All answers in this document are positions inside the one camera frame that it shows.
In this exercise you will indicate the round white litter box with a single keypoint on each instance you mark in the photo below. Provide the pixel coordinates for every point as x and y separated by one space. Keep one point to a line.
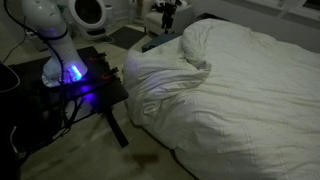
88 36

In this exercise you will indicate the white duvet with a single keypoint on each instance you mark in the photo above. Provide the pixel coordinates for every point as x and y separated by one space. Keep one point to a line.
233 100

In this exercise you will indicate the red black clamp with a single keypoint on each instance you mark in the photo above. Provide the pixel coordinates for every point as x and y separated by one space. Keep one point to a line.
95 59
106 77

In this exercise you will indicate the black object with white trim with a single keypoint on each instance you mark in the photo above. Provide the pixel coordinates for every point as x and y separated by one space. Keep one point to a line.
6 78

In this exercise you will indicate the dark floor mat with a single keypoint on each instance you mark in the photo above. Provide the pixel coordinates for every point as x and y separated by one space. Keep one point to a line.
126 37

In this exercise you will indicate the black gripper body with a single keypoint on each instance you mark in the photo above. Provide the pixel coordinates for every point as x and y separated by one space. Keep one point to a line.
169 8

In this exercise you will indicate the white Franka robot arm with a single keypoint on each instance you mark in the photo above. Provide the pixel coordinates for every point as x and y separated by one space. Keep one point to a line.
56 33

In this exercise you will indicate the blue hard suitcase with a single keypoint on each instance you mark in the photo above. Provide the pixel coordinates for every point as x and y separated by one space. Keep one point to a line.
158 40

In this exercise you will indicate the white low cabinet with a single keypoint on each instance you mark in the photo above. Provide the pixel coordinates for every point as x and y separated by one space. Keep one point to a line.
121 13

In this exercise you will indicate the black robot table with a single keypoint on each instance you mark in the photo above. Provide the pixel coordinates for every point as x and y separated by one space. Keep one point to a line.
106 90

